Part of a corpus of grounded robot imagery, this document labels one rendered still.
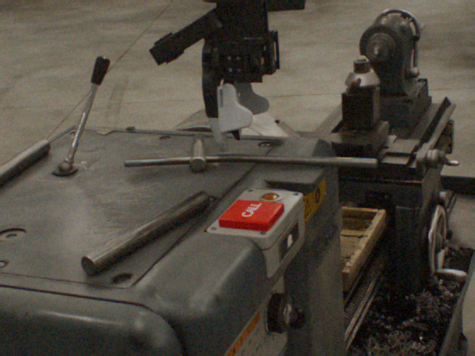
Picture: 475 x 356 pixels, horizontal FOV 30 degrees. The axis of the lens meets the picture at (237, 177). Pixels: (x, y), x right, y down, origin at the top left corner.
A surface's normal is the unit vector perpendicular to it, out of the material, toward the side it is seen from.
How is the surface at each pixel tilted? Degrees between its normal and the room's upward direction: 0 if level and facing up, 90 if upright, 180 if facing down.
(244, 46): 90
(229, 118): 82
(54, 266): 0
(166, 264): 0
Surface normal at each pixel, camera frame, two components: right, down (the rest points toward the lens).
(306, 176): -0.07, -0.93
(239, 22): -0.37, 0.36
